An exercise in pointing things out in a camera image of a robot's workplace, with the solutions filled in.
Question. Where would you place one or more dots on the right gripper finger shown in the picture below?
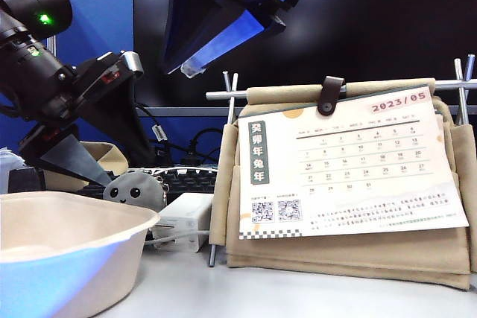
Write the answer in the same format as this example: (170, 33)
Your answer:
(223, 42)
(186, 16)

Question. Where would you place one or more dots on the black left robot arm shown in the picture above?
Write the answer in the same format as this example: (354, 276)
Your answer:
(22, 68)

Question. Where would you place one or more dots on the black mechanical keyboard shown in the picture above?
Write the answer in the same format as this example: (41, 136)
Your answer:
(186, 184)

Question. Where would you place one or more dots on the white tissue pack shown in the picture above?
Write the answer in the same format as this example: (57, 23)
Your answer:
(9, 169)

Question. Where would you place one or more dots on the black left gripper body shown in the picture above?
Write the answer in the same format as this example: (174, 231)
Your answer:
(93, 79)

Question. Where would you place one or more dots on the white desk calendar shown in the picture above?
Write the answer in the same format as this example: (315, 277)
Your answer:
(354, 191)

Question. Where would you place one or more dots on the black power brick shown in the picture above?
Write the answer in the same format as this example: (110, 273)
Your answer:
(159, 154)

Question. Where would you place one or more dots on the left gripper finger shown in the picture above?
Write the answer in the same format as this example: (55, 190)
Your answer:
(71, 158)
(119, 128)

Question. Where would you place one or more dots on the beige fabric desk organizer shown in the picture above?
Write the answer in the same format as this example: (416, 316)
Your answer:
(335, 258)

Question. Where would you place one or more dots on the small black box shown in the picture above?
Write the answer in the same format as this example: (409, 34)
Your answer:
(22, 180)

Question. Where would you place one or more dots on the silver-bezel AOC monitor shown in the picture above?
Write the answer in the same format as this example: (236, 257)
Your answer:
(372, 35)

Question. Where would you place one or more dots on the white power adapter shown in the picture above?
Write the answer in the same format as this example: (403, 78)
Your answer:
(186, 213)

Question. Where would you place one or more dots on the silver metal rod rack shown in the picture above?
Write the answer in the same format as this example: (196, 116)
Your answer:
(223, 95)

